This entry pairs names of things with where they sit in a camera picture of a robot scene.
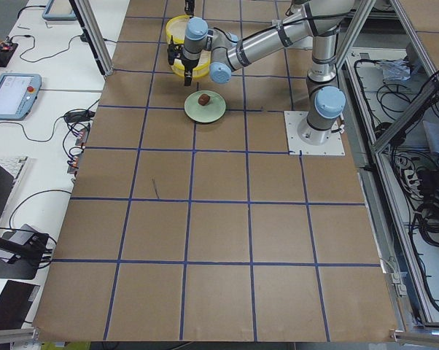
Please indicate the aluminium frame post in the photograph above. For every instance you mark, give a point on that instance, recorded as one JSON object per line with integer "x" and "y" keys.
{"x": 88, "y": 23}

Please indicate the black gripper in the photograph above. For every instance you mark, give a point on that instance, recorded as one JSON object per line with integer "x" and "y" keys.
{"x": 188, "y": 64}
{"x": 189, "y": 4}

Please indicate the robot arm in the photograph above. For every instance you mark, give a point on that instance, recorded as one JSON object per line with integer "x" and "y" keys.
{"x": 317, "y": 19}
{"x": 189, "y": 7}

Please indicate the yellow steamer layer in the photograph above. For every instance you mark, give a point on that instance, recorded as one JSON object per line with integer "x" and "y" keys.
{"x": 175, "y": 29}
{"x": 201, "y": 70}

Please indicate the blue teach pendant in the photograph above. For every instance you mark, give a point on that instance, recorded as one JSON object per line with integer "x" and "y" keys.
{"x": 18, "y": 93}
{"x": 56, "y": 10}

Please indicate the green plate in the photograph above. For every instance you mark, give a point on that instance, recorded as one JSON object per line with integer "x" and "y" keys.
{"x": 208, "y": 113}

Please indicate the brown bun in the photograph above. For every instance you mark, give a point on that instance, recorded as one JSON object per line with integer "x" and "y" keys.
{"x": 204, "y": 99}

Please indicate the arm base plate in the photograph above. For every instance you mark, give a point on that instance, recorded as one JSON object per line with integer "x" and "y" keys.
{"x": 304, "y": 140}

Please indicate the black camera on stand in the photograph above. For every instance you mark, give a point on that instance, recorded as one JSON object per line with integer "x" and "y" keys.
{"x": 25, "y": 244}

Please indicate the white keyboard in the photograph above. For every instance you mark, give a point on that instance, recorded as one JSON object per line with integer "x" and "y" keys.
{"x": 15, "y": 165}

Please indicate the black power adapter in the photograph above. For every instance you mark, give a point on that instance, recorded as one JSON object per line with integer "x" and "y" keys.
{"x": 78, "y": 116}

